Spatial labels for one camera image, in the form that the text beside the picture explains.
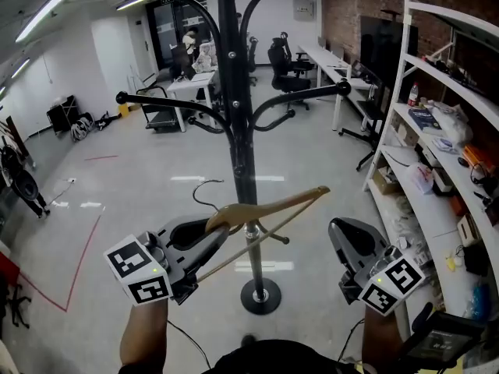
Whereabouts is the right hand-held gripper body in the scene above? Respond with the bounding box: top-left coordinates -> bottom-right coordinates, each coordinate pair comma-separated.
338,245 -> 426,318

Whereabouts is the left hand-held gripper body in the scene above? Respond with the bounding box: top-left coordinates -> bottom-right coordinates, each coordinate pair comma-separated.
103,230 -> 200,307

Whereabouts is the wooden hanger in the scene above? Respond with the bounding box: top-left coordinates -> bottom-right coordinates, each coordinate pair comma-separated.
192,178 -> 331,284

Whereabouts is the black coat rack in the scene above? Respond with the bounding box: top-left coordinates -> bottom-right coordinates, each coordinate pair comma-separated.
115,0 -> 352,316

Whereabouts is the person's right forearm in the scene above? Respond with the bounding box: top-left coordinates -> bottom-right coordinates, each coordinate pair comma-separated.
361,305 -> 405,374

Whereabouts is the person's left forearm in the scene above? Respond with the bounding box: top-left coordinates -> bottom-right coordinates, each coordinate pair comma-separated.
119,300 -> 171,374

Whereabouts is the long red floor tape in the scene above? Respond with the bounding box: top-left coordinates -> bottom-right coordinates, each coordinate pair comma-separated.
17,212 -> 104,313

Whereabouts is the cardboard box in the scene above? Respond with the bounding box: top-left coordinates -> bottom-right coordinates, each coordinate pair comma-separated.
372,165 -> 401,194

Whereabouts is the black display device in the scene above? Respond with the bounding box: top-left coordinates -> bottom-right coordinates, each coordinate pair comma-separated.
405,310 -> 488,374

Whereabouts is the white shelving unit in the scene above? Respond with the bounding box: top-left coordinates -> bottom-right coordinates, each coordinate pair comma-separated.
362,0 -> 499,374

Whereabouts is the black pouch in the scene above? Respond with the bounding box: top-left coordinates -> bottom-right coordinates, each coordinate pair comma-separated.
462,243 -> 490,276

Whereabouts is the blue plastic bag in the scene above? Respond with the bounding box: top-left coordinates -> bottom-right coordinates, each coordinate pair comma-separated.
469,282 -> 492,321

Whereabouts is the small beige box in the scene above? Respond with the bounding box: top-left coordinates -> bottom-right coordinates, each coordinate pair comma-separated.
456,213 -> 483,247

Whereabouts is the white red-print plastic bag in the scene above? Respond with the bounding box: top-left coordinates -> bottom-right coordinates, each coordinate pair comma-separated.
405,161 -> 434,194

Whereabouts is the person's black clothing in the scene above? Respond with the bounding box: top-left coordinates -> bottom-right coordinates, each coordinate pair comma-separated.
202,339 -> 362,374

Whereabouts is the black platform trolley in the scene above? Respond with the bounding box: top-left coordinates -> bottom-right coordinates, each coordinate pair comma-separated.
136,86 -> 196,133

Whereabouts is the white box device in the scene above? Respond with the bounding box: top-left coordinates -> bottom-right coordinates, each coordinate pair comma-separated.
430,168 -> 455,196

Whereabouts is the black swivel chair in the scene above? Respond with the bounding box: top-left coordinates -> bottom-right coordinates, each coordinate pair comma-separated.
7,286 -> 32,329

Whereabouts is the red panel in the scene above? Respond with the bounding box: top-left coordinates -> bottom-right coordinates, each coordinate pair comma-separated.
0,251 -> 20,288

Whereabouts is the small white desk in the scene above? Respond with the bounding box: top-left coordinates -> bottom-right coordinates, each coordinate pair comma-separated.
166,70 -> 218,132

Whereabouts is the dark blue book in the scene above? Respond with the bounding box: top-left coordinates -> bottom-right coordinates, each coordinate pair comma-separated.
408,107 -> 444,131

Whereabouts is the orange box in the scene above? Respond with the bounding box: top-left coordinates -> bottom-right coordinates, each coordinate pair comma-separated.
463,144 -> 498,171

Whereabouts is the round wooden table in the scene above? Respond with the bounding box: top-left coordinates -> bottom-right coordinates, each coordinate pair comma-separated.
0,339 -> 20,374

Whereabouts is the black storage cart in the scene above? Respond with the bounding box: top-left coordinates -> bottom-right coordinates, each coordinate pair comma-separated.
46,94 -> 77,134

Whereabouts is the clear plastic bag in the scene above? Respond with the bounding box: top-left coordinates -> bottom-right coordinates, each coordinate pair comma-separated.
428,101 -> 475,146

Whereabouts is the white cloth pile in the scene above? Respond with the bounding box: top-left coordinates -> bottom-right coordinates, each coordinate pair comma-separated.
196,41 -> 218,72

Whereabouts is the black headrest office chair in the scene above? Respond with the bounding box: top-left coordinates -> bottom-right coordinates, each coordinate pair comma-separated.
267,32 -> 315,111

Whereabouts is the long white desk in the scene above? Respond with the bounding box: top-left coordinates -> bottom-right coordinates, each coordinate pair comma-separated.
298,44 -> 377,132

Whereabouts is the dark glass door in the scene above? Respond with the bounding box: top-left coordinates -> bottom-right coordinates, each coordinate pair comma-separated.
146,0 -> 207,72

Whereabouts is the black monitor on stand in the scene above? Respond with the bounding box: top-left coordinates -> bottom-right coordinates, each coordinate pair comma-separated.
338,15 -> 419,171

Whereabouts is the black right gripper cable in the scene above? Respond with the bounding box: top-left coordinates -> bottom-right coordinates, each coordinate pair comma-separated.
337,317 -> 366,362

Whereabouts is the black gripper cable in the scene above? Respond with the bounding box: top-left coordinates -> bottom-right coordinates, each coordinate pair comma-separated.
167,319 -> 211,369
337,317 -> 366,362

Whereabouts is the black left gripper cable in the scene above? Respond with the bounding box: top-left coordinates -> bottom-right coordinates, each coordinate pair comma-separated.
167,319 -> 211,369

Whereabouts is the pile of white cables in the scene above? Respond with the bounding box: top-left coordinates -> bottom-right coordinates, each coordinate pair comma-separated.
69,111 -> 95,143

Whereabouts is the dark wooden frame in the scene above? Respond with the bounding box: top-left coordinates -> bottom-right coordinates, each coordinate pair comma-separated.
0,115 -> 36,171

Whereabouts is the grey wall electrical box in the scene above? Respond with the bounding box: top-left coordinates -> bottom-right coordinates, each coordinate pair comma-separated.
292,0 -> 316,23

